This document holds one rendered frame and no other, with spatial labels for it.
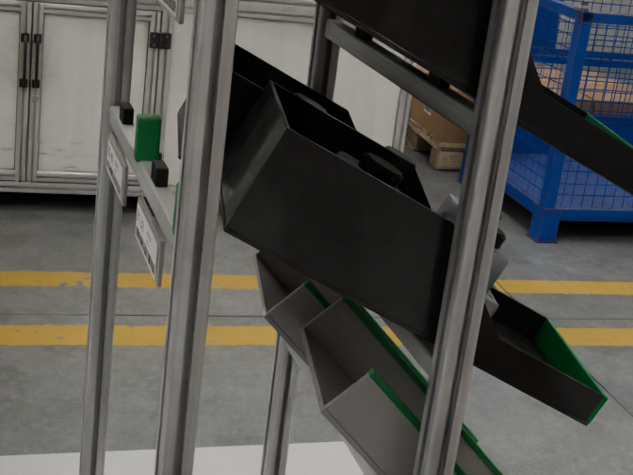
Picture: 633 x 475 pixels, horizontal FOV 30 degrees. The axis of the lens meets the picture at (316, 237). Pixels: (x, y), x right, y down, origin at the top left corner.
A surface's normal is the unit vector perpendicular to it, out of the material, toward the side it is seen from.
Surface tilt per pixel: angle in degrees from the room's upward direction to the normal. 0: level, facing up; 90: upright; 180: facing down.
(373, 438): 90
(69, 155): 90
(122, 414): 0
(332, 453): 0
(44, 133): 90
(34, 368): 0
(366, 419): 90
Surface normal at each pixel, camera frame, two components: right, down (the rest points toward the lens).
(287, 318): 0.11, 0.34
